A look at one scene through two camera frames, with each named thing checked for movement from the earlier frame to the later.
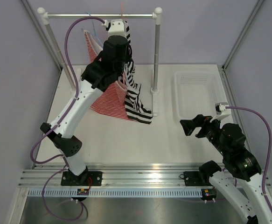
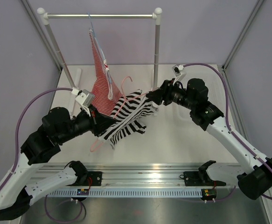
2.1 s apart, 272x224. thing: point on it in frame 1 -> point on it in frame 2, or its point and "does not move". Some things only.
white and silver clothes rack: x=45 y=15 does not move
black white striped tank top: x=135 y=108 -> x=128 y=110
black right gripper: x=189 y=125 -> x=164 y=93
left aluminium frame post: x=43 y=35 does not move
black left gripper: x=126 y=45 -> x=100 y=122
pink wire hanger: x=122 y=8 -> x=122 y=104
